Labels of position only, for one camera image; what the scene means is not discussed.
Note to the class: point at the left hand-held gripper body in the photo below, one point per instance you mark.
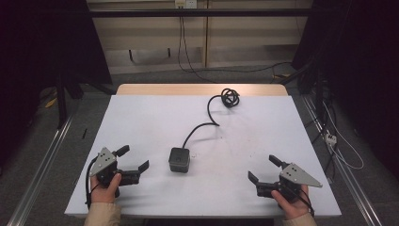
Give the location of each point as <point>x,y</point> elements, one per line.
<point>103,162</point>

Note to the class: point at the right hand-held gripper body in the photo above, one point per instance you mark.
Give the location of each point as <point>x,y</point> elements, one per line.
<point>296,176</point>

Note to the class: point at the black power adapter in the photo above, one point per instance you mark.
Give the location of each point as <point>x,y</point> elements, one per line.
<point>179,160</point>

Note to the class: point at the person's left hand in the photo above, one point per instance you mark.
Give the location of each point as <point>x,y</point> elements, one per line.
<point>105,191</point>

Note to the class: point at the person's right hand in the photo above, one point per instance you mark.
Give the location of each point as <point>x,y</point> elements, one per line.
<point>293,205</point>

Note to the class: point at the white table mat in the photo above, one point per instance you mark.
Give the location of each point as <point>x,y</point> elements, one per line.
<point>219,175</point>

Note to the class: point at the white power strip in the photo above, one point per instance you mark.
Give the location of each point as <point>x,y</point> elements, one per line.
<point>330,138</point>

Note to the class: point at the black stand leg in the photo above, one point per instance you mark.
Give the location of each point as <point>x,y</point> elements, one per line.
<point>61,97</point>

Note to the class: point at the black curtain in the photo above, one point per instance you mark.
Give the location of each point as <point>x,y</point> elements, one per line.
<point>357,62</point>
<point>47,47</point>

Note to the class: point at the aluminium floor rail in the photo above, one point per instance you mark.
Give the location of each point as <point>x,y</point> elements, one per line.
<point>345,175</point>
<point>40,166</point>

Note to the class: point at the black horizontal frame bar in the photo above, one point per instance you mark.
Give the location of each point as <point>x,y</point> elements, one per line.
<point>200,12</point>

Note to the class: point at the white wall socket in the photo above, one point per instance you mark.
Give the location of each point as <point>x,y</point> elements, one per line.
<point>185,3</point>

